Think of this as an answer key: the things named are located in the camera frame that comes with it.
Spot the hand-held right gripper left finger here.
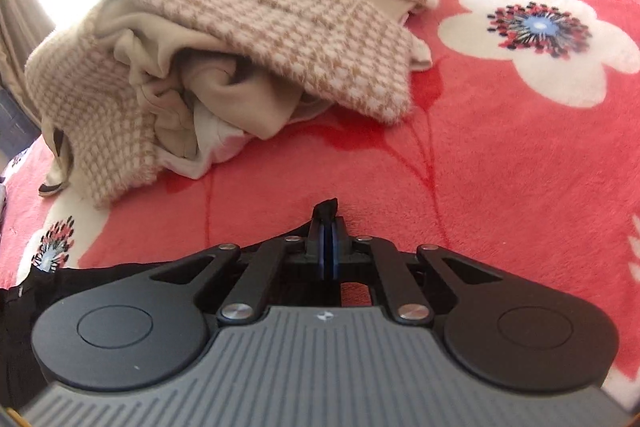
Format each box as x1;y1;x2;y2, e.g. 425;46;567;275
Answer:
149;219;326;324

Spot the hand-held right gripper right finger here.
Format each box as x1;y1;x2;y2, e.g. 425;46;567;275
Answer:
327;217;503;324

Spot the black t-shirt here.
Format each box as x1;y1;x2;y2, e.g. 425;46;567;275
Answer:
0;197;346;410

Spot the white garment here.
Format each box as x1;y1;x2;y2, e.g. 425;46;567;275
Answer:
160;99;256;180

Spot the red floral blanket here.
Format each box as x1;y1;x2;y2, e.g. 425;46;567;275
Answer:
0;0;640;403

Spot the houndstooth knit sweater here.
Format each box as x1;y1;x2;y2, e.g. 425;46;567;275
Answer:
25;0;440;208

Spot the beige curtain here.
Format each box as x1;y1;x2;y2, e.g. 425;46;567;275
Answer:
0;0;56;108

